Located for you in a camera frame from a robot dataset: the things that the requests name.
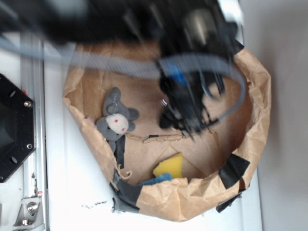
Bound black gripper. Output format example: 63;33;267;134
157;62;225;137

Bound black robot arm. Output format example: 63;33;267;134
0;0;246;135

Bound grey plush elephant toy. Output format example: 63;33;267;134
96;87;140;152

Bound brown paper bag bin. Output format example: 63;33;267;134
63;48;271;222

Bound aluminium extrusion rail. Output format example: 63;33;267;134
14;55;49;231

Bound black hexagonal mount plate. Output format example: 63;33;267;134
0;74;36;183

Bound yellow blue sponge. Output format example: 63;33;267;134
140;153;184;186

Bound metal corner bracket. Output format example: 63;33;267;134
13;197;44;231

